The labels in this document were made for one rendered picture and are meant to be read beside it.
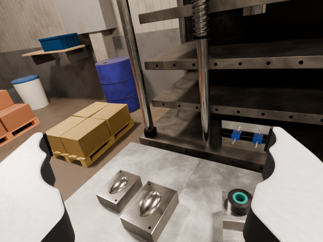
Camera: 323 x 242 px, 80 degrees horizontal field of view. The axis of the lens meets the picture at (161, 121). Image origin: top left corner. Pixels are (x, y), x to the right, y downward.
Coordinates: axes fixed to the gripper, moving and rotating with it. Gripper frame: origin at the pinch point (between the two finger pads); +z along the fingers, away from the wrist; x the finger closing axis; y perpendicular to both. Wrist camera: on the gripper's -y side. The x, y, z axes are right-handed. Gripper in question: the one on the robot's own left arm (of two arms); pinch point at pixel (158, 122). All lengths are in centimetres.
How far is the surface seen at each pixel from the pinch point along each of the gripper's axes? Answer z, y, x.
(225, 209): 32, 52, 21
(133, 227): 34, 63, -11
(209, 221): 36, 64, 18
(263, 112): 74, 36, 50
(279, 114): 70, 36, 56
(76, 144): 182, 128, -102
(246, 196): 34, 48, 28
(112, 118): 233, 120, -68
